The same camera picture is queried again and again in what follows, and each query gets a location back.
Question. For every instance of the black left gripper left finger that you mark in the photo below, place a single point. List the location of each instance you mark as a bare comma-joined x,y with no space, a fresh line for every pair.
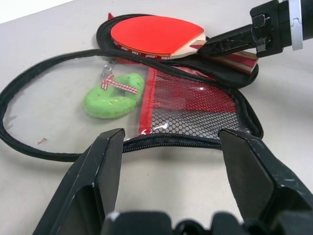
93,176

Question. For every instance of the red and black paddle case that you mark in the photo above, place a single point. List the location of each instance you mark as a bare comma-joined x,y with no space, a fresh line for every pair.
185,107

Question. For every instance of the red table tennis paddle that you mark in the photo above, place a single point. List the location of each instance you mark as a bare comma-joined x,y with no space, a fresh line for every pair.
156,34

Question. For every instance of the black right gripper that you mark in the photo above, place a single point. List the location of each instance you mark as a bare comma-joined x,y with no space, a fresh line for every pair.
274,27

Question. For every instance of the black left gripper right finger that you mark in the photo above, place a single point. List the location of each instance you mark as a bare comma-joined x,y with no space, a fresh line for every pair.
264,176

